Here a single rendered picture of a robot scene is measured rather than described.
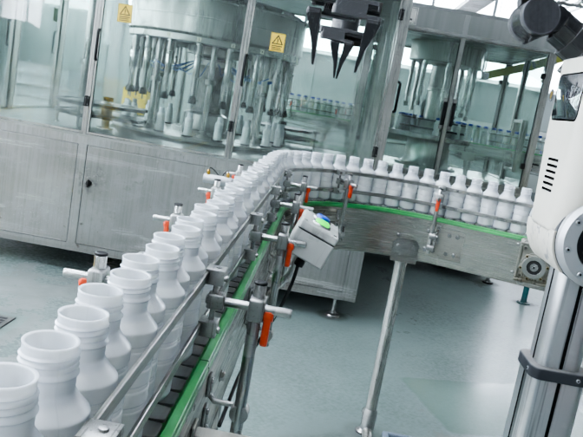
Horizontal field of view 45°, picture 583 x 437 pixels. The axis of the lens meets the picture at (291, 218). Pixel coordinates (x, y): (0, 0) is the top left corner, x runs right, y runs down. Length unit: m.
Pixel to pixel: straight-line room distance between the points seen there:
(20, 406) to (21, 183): 4.42
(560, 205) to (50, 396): 1.01
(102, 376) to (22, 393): 0.12
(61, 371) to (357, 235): 2.25
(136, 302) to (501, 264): 2.17
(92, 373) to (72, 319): 0.04
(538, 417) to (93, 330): 1.05
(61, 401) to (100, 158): 4.17
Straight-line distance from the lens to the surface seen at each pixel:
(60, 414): 0.48
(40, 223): 4.81
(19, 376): 0.45
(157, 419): 0.76
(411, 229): 2.71
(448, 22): 6.36
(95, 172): 4.63
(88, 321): 0.52
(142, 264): 0.69
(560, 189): 1.31
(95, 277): 0.92
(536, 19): 1.55
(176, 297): 0.75
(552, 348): 1.41
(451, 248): 2.71
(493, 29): 6.42
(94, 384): 0.53
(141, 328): 0.64
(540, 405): 1.43
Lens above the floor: 1.34
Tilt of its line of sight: 10 degrees down
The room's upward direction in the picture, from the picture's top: 10 degrees clockwise
